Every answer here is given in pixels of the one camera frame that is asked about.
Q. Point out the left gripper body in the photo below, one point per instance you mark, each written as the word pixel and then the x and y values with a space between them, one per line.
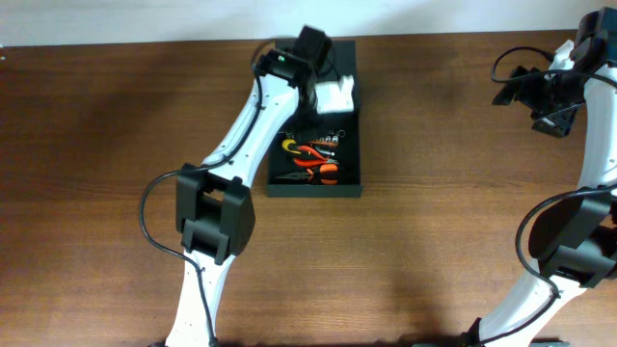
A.
pixel 307 118

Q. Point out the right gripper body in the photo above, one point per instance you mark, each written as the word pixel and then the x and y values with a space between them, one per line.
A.
pixel 546 96

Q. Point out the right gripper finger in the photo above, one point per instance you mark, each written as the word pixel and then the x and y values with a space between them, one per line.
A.
pixel 557 125
pixel 508 92

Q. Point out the yellow black stubby screwdriver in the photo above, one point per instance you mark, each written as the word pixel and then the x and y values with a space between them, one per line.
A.
pixel 290 146

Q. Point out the orange socket bit rail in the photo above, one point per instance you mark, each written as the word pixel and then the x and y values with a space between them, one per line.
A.
pixel 328 141

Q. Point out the chrome combination wrench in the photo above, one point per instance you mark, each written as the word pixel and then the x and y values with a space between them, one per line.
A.
pixel 313 134

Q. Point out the red small cutting pliers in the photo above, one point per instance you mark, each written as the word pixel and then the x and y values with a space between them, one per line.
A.
pixel 309 157

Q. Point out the black box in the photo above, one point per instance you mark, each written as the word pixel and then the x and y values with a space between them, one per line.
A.
pixel 347 154

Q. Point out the orange long-nose pliers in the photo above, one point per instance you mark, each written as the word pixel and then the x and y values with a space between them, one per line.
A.
pixel 323 175

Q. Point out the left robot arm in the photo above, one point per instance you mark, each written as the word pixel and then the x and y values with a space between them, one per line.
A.
pixel 214 211

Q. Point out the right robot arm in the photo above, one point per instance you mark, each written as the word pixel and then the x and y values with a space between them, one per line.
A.
pixel 562 242

